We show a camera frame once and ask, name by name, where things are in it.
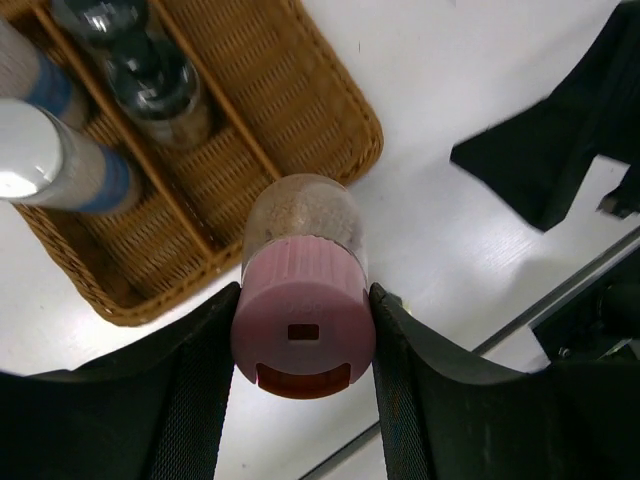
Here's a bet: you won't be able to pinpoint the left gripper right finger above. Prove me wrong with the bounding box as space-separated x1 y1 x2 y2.
369 285 639 479

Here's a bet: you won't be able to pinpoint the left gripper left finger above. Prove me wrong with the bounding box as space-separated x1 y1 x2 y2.
1 282 240 479

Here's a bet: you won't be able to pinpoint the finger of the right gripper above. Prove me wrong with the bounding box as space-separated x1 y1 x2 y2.
450 1 639 231

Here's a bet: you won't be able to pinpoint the pink-lid spice bottle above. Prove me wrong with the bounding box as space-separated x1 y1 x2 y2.
230 174 376 399

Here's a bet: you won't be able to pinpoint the silver-lid bottle blue label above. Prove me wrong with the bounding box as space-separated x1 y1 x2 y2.
1 18 89 129
1 98 143 214

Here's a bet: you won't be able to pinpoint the black-lid bottle brown contents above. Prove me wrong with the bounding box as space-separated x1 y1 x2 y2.
106 32 213 149

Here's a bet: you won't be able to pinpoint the black grinder bottle light contents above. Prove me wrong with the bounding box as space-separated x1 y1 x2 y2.
51 0 151 48

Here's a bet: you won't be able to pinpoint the brown wicker divided basket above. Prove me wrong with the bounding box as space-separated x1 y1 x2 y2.
1 1 384 327

